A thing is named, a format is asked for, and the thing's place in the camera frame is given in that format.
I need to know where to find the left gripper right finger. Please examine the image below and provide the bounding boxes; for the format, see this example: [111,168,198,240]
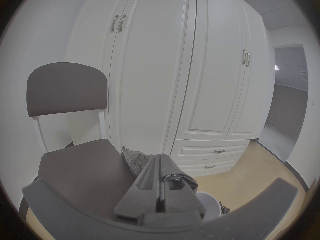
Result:
[159,154,206,217]

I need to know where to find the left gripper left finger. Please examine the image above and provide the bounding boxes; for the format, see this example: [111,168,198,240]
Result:
[114,155,160,222]

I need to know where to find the black plastic bag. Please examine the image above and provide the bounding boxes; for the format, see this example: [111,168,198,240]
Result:
[121,146,198,193]

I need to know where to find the white trash bin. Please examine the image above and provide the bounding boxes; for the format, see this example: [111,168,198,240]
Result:
[196,191,222,221]

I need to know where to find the white chair dark grey seat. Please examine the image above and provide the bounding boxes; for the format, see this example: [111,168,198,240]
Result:
[19,62,140,219]

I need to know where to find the white wardrobe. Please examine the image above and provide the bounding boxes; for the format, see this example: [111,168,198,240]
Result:
[64,0,272,177]

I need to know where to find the grey curtain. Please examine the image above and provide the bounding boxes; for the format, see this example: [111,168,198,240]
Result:
[266,84,308,142]

